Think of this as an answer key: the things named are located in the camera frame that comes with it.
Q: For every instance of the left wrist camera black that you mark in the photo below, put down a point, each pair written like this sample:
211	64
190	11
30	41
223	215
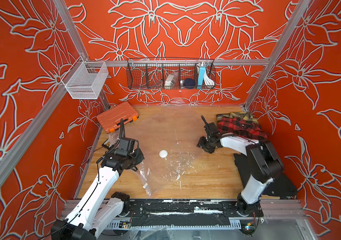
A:
125	147

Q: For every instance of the orange tool case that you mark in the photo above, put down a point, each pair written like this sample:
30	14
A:
110	119

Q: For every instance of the black screwdriver bit holder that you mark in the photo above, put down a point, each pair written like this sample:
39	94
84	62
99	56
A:
107	144

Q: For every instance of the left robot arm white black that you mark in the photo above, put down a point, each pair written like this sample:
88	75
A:
88	219

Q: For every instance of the clear plastic wall bin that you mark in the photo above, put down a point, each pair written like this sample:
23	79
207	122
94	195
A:
85	81

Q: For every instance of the olive plaid shirt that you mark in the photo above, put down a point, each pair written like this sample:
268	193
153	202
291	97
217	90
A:
242	115

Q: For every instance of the dark blue round object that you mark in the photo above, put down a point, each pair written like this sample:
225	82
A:
189	83

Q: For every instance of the red black plaid shirt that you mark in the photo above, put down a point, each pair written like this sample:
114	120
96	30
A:
243	128

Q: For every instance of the white cable duct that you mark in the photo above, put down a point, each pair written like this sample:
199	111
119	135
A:
123	225

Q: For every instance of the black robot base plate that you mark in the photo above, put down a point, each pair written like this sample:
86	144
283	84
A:
146	212

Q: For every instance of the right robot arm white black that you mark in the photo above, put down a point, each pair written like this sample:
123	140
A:
263	160

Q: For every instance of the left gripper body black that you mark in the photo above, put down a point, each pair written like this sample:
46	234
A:
135	158

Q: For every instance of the light blue box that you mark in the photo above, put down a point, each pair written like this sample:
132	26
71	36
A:
202	72

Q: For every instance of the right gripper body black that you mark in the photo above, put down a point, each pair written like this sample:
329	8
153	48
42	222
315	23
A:
206	145

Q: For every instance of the black wire wall basket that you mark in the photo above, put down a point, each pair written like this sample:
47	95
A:
151	73

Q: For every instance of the clear plastic vacuum bag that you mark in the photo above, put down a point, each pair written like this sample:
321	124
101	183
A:
173	163

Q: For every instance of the grey bagged item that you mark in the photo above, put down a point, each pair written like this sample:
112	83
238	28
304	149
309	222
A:
170	81

